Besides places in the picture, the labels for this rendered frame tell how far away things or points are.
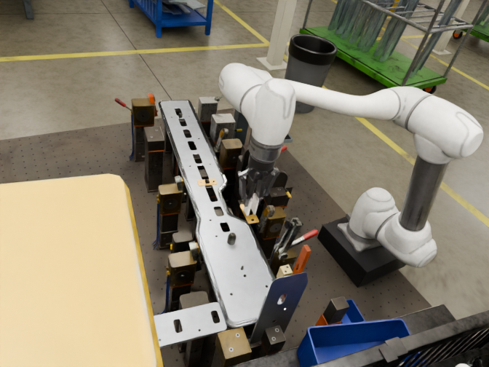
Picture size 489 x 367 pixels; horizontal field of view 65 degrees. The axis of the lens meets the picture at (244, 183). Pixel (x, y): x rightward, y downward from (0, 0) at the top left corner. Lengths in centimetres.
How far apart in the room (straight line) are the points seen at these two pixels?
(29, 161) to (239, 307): 146
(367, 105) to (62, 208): 112
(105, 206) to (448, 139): 118
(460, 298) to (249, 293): 210
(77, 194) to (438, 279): 312
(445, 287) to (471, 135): 204
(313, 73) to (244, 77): 313
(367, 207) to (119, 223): 163
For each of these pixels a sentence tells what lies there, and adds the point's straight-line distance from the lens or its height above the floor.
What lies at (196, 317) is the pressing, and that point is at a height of 100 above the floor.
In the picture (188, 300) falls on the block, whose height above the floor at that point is 98.
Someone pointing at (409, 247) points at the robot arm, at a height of 104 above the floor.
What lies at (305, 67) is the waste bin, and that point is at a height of 55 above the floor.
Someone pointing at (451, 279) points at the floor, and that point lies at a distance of 329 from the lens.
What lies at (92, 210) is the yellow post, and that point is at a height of 200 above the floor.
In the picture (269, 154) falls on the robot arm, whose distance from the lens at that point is 103.
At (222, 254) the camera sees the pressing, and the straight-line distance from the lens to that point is 143.
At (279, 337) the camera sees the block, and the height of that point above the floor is 108.
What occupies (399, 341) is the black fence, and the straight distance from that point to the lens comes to 74.
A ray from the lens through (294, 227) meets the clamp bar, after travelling 130.
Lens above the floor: 212
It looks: 41 degrees down
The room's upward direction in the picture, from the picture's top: 12 degrees clockwise
